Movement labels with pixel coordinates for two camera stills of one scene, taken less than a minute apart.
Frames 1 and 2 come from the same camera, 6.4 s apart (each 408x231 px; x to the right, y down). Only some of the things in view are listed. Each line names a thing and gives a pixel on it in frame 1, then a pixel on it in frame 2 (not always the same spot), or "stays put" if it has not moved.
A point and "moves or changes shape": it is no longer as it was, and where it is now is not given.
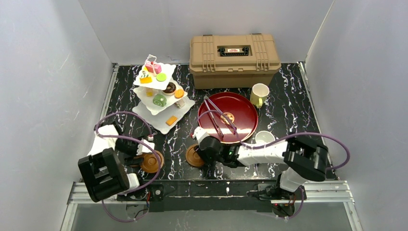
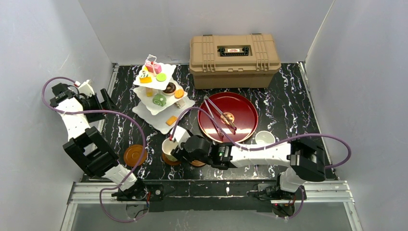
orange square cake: x=171 y=120 stays put
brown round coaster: x=150 y=162 moves or changes shape
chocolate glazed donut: x=171 y=88 stays put
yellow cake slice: x=146 y=80 stays put
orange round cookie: x=179 y=93 stays put
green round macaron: x=161 y=77 stays put
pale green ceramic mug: x=259 y=92 → x=167 y=147
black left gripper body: x=134 y=158 → x=102 y=101
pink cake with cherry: x=152 y=67 stays put
